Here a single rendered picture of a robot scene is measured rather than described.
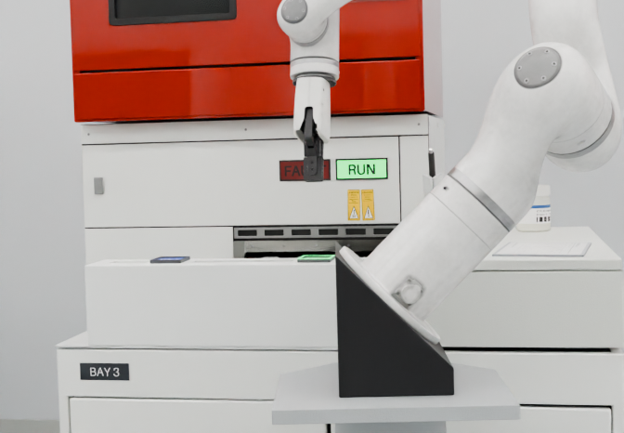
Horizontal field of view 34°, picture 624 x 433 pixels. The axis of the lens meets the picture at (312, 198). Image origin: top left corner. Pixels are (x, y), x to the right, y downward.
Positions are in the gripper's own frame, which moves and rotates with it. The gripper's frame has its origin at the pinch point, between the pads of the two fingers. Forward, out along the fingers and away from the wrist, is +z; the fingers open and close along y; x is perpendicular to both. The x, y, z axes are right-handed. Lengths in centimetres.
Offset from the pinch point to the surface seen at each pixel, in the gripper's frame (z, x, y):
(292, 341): 28.8, -3.7, -1.7
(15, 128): -57, -156, -199
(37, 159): -45, -147, -202
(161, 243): 5, -47, -61
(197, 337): 28.3, -20.1, -1.6
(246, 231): 3, -27, -60
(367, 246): 7, 1, -60
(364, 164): -12, 1, -57
